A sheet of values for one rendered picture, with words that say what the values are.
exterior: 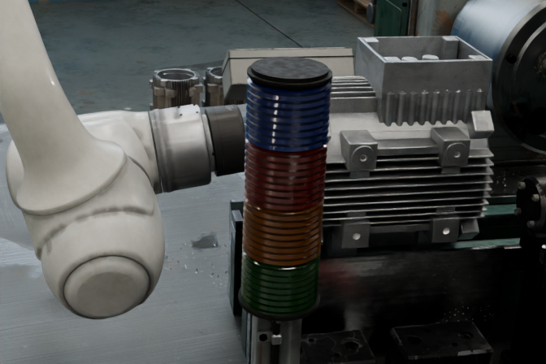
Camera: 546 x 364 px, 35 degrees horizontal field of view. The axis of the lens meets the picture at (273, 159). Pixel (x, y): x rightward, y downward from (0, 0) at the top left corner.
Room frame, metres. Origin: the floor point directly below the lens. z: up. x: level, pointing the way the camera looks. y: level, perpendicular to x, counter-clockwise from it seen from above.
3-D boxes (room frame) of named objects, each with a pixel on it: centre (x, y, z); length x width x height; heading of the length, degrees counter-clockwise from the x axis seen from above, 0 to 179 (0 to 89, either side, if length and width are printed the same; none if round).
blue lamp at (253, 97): (0.58, -0.01, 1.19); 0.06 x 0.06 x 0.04
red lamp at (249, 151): (0.58, -0.01, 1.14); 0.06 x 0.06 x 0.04
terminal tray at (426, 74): (0.92, -0.16, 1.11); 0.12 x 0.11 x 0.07; 102
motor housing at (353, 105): (0.91, -0.12, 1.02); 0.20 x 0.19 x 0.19; 102
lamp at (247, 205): (0.58, -0.01, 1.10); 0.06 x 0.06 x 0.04
